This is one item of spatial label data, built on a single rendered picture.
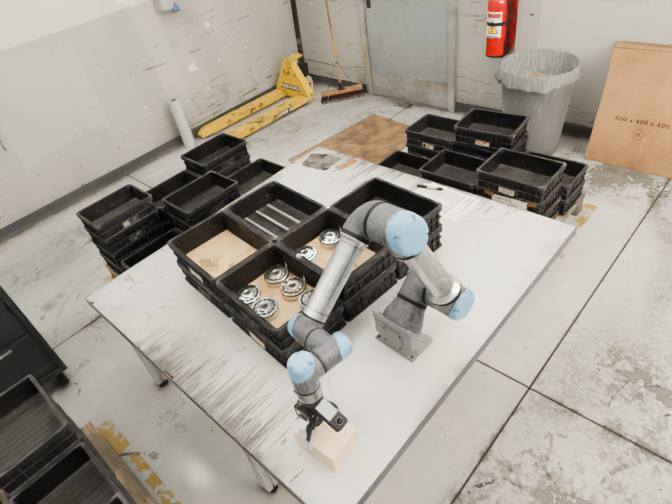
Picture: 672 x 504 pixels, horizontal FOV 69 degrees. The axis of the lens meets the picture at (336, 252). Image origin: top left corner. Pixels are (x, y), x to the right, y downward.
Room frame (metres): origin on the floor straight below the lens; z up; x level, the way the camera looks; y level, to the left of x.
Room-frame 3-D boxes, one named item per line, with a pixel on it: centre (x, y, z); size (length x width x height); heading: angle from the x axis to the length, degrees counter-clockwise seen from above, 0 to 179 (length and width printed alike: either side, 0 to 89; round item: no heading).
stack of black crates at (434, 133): (3.18, -0.89, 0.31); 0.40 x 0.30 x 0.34; 41
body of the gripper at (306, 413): (0.84, 0.16, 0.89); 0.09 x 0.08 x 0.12; 43
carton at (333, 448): (0.82, 0.14, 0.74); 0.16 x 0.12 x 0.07; 43
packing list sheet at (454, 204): (1.99, -0.57, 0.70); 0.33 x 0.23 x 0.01; 41
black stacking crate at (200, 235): (1.68, 0.48, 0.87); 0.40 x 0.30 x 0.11; 36
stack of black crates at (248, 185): (2.99, 0.46, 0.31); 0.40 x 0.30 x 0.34; 131
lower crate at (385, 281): (1.54, 0.00, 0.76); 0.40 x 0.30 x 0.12; 36
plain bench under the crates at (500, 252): (1.69, 0.07, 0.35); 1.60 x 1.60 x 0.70; 41
